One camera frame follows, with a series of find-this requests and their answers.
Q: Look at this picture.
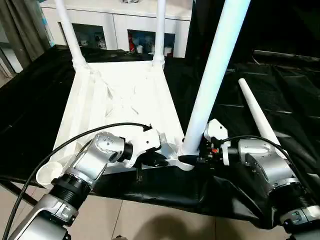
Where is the white plastic table top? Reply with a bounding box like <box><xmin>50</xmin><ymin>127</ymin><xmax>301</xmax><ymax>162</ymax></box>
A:
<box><xmin>35</xmin><ymin>60</ymin><xmax>201</xmax><ymax>190</ymax></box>

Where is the white plastic table leg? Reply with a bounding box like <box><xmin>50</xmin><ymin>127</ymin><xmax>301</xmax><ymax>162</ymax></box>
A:
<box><xmin>151</xmin><ymin>0</ymin><xmax>168</xmax><ymax>71</ymax></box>
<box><xmin>237</xmin><ymin>77</ymin><xmax>286</xmax><ymax>156</ymax></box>
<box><xmin>54</xmin><ymin>0</ymin><xmax>89</xmax><ymax>74</ymax></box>
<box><xmin>178</xmin><ymin>0</ymin><xmax>253</xmax><ymax>164</ymax></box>

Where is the black mat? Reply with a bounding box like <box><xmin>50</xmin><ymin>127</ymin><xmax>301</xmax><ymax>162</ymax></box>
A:
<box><xmin>0</xmin><ymin>44</ymin><xmax>320</xmax><ymax>231</ymax></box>

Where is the black speaker with gold label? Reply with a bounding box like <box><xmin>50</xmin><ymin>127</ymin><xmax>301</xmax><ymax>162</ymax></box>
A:
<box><xmin>184</xmin><ymin>0</ymin><xmax>255</xmax><ymax>66</ymax></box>

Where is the dark metal bar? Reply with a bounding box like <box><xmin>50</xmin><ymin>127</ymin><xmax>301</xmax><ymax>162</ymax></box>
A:
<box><xmin>253</xmin><ymin>49</ymin><xmax>320</xmax><ymax>62</ymax></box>

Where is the white sideboard cabinet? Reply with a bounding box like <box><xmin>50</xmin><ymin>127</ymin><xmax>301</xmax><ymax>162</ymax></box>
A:
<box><xmin>39</xmin><ymin>0</ymin><xmax>193</xmax><ymax>59</ymax></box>

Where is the grey curtain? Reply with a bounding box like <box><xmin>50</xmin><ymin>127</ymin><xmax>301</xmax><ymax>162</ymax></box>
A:
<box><xmin>0</xmin><ymin>0</ymin><xmax>52</xmax><ymax>75</ymax></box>

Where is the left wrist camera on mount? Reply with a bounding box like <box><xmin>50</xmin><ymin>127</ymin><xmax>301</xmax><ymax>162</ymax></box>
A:
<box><xmin>124</xmin><ymin>121</ymin><xmax>163</xmax><ymax>170</ymax></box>

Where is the black left camera cable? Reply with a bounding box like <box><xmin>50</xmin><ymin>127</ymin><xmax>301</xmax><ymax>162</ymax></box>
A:
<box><xmin>0</xmin><ymin>121</ymin><xmax>154</xmax><ymax>240</ymax></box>

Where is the black table frame leg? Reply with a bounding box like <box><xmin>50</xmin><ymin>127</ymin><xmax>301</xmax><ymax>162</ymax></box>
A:
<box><xmin>0</xmin><ymin>179</ymin><xmax>38</xmax><ymax>207</ymax></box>

